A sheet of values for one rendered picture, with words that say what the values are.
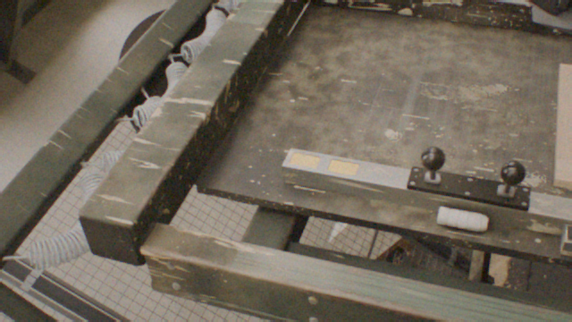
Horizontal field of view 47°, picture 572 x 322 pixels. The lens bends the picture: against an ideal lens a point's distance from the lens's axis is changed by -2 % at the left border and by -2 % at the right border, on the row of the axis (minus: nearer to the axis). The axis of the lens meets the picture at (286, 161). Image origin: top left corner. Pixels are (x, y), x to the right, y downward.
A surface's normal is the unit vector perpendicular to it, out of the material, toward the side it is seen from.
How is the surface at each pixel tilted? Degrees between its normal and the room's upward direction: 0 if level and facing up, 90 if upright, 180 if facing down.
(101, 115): 90
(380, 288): 60
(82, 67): 90
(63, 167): 90
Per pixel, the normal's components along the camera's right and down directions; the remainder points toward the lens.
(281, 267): -0.05, -0.75
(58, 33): 0.42, -0.53
